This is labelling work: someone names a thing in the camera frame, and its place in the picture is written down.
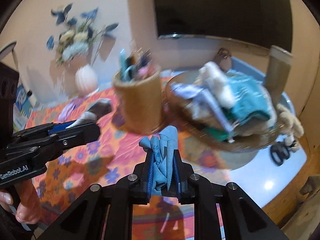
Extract blue cloth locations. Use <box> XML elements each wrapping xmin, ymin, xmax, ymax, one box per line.
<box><xmin>139</xmin><ymin>126</ymin><xmax>179</xmax><ymax>197</ymax></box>

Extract stack of books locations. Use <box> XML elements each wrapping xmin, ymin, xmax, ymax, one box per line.
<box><xmin>12</xmin><ymin>84</ymin><xmax>33</xmax><ymax>128</ymax></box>

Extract pale striped cloth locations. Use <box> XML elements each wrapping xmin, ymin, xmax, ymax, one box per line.
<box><xmin>175</xmin><ymin>84</ymin><xmax>235</xmax><ymax>133</ymax></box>

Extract black scissors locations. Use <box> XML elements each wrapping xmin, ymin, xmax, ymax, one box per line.
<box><xmin>270</xmin><ymin>141</ymin><xmax>290</xmax><ymax>166</ymax></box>

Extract purple cloth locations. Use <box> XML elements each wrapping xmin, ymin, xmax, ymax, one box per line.
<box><xmin>59</xmin><ymin>100</ymin><xmax>80</xmax><ymax>120</ymax></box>

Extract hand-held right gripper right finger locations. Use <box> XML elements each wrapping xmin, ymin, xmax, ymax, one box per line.
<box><xmin>172</xmin><ymin>149</ymin><xmax>284</xmax><ymax>240</ymax></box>

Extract white ribbed vase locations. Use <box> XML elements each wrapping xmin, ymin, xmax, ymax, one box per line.
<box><xmin>75</xmin><ymin>64</ymin><xmax>98</xmax><ymax>95</ymax></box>

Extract black television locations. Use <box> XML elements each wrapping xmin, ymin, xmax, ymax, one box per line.
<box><xmin>151</xmin><ymin>0</ymin><xmax>293</xmax><ymax>53</ymax></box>

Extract wooden pen holder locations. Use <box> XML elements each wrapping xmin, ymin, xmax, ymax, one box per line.
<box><xmin>111</xmin><ymin>65</ymin><xmax>164</xmax><ymax>133</ymax></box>

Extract grey white sock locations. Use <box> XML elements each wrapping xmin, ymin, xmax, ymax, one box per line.
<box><xmin>65</xmin><ymin>99</ymin><xmax>113</xmax><ymax>129</ymax></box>

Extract teal cloth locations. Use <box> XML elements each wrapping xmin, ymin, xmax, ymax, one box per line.
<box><xmin>222</xmin><ymin>74</ymin><xmax>272</xmax><ymax>120</ymax></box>

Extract blue ridged pen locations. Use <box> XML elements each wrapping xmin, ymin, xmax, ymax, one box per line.
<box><xmin>119</xmin><ymin>49</ymin><xmax>127</xmax><ymax>73</ymax></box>

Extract floral tablecloth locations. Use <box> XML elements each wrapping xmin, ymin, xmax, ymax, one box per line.
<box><xmin>24</xmin><ymin>74</ymin><xmax>250</xmax><ymax>240</ymax></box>

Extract person's left hand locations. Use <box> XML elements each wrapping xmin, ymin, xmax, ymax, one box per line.
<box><xmin>0</xmin><ymin>180</ymin><xmax>42</xmax><ymax>225</ymax></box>

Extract white fluffy plush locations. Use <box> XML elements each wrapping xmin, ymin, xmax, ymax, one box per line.
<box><xmin>199</xmin><ymin>62</ymin><xmax>237</xmax><ymax>105</ymax></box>

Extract white desk lamp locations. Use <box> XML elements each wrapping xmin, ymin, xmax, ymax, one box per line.
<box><xmin>0</xmin><ymin>42</ymin><xmax>20</xmax><ymax>70</ymax></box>

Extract pink bead tube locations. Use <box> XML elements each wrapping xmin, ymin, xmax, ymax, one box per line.
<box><xmin>137</xmin><ymin>65</ymin><xmax>153</xmax><ymax>78</ymax></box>

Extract beige plush toy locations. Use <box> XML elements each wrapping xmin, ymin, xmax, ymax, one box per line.
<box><xmin>275</xmin><ymin>104</ymin><xmax>304</xmax><ymax>153</ymax></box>

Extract blue handled scissors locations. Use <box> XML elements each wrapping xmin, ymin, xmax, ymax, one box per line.
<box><xmin>121</xmin><ymin>66</ymin><xmax>134</xmax><ymax>82</ymax></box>

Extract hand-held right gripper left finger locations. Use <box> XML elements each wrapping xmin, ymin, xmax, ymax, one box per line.
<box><xmin>49</xmin><ymin>149</ymin><xmax>154</xmax><ymax>240</ymax></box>

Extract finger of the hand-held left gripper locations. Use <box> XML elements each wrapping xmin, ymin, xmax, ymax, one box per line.
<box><xmin>6</xmin><ymin>123</ymin><xmax>101</xmax><ymax>163</ymax></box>
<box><xmin>11</xmin><ymin>121</ymin><xmax>76</xmax><ymax>143</ymax></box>

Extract brown woven basket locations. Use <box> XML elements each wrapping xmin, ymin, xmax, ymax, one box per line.
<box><xmin>165</xmin><ymin>45</ymin><xmax>294</xmax><ymax>153</ymax></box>

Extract blue white artificial flowers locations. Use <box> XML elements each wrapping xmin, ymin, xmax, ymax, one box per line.
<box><xmin>46</xmin><ymin>2</ymin><xmax>119</xmax><ymax>67</ymax></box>

